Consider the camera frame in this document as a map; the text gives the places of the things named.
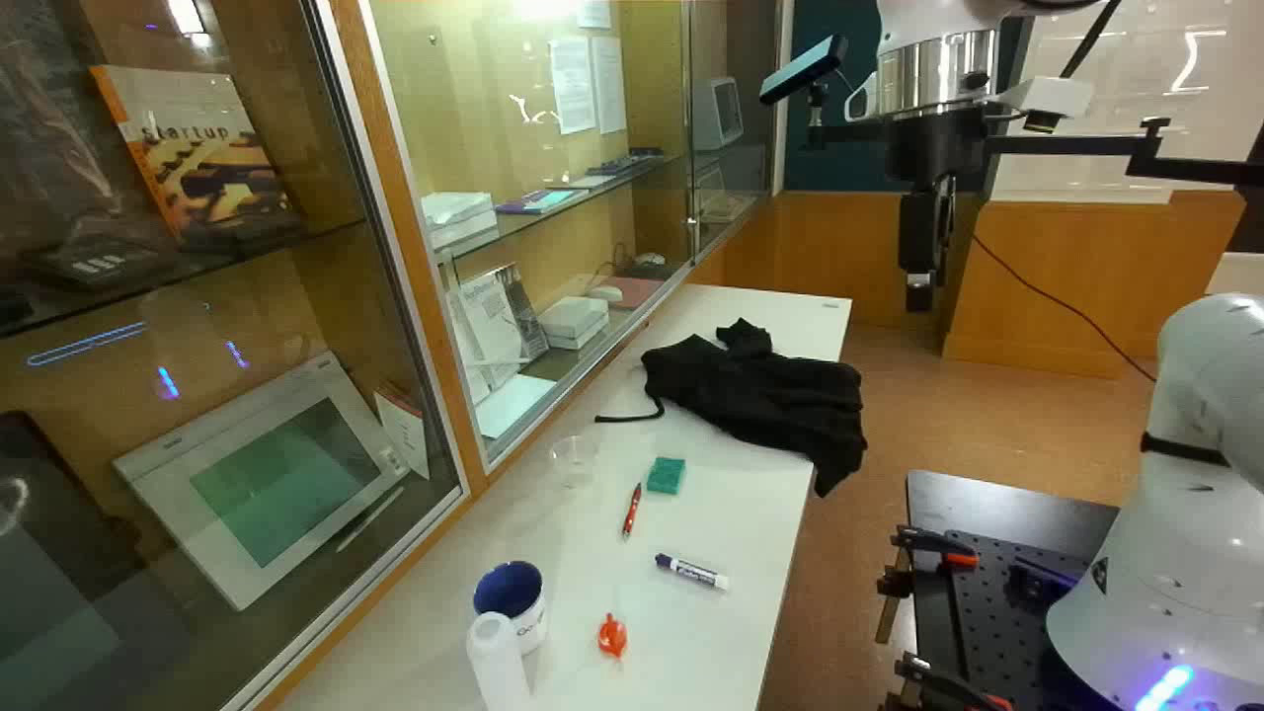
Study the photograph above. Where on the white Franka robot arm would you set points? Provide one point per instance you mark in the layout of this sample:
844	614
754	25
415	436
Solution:
1177	556

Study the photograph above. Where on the clear plastic container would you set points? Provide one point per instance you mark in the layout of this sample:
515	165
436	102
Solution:
575	322

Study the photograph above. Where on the clear drinking glass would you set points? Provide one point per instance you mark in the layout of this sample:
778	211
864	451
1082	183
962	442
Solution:
575	451

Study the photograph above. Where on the green sponge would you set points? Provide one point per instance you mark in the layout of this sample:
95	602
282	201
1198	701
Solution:
665	477

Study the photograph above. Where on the white paper sheet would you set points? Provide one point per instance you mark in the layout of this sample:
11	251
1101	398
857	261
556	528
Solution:
515	406

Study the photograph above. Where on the white open booklet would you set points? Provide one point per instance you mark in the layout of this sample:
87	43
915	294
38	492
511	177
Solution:
496	322

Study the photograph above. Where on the black cloth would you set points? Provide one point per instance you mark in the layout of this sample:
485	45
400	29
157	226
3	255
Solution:
775	398

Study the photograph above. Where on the red pen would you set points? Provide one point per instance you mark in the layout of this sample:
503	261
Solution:
633	506

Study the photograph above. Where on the teal flat book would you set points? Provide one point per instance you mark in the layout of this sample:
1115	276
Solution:
537	203

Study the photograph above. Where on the blue and white marker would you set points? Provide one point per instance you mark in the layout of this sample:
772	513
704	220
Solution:
690	569

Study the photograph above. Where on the white box on shelf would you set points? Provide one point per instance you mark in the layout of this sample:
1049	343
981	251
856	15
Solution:
461	214

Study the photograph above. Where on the small white card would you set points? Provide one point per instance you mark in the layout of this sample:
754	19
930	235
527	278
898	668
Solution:
404	430

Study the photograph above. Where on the small white device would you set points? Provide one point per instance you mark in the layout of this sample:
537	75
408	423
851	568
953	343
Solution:
718	112

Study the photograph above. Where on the blue and white mug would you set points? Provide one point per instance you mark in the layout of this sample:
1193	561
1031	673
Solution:
515	610

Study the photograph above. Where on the small orange toy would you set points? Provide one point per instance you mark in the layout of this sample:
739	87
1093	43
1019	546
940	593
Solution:
614	638

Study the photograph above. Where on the white framed green tablet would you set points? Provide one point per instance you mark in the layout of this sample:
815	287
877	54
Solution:
261	478

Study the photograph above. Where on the black perforated mounting board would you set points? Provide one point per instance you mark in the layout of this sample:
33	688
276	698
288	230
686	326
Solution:
999	528

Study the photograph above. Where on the orange patterned book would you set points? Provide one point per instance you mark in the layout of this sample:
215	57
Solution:
200	152

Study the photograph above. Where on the dark keypad device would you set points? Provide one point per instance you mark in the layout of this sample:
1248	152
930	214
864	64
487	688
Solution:
100	268

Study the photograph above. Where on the white papers on cabinet wall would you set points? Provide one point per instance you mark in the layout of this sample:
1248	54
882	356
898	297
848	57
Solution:
578	81

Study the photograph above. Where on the black camera on stand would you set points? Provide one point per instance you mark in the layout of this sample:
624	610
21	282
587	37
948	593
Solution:
799	69

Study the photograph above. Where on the black camera stand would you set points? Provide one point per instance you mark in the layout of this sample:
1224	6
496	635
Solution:
940	173

